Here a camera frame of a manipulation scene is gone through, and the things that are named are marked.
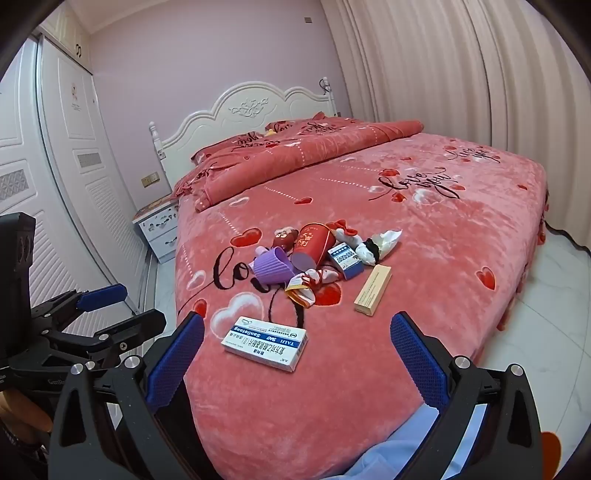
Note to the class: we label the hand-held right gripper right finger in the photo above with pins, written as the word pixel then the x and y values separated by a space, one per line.
pixel 418 360

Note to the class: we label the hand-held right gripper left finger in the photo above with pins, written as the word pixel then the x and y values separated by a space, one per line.
pixel 178 360

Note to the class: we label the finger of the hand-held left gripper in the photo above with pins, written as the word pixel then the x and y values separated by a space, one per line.
pixel 129 330
pixel 104 296

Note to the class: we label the white blue medicine box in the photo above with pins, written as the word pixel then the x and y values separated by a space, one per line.
pixel 263 344

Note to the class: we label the white toy with red bow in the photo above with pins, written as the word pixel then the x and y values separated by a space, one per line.
pixel 346 230

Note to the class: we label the red pig toy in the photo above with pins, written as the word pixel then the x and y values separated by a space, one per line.
pixel 285 237

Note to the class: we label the person's left hand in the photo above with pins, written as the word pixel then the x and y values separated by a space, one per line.
pixel 23 410

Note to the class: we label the long beige box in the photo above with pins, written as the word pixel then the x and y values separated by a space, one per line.
pixel 373 290

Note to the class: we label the white printed nightstand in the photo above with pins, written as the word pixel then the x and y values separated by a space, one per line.
pixel 157 228

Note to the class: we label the light blue clothing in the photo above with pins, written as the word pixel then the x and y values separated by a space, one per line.
pixel 397 452

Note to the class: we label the small blue white box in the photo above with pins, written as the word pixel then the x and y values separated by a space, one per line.
pixel 345 261

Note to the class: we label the white wardrobe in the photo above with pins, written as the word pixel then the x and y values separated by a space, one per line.
pixel 64 161

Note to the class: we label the crumpled white tissue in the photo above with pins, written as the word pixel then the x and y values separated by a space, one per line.
pixel 387 239

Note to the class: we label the red white candy wrapper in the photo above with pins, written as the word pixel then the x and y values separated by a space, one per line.
pixel 318 277

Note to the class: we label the purple ribbed cup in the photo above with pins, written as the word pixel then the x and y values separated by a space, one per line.
pixel 272 270

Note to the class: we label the pink heart print blanket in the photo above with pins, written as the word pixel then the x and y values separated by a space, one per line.
pixel 415 207

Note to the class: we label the red paper cup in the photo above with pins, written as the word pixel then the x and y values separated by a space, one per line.
pixel 315 243

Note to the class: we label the red white object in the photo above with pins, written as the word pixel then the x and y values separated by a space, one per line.
pixel 551 454

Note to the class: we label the red printed pillow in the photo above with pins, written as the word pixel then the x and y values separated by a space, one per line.
pixel 221 145
pixel 304 125

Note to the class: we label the pink rolled pillow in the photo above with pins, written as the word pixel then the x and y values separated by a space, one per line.
pixel 277 170

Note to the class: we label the white carved headboard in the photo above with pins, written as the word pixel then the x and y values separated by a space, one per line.
pixel 240 108

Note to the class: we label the cream pleated curtain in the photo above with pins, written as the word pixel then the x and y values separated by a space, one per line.
pixel 461 69

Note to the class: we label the gold wall socket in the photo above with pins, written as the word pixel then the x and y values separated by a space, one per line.
pixel 150 179

